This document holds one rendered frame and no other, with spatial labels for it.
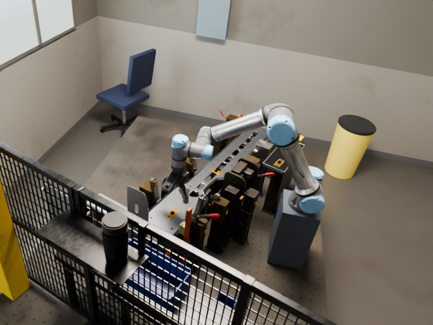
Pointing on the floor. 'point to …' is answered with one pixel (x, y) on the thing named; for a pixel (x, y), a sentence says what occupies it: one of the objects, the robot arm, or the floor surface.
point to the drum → (348, 146)
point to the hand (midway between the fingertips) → (173, 197)
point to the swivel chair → (142, 70)
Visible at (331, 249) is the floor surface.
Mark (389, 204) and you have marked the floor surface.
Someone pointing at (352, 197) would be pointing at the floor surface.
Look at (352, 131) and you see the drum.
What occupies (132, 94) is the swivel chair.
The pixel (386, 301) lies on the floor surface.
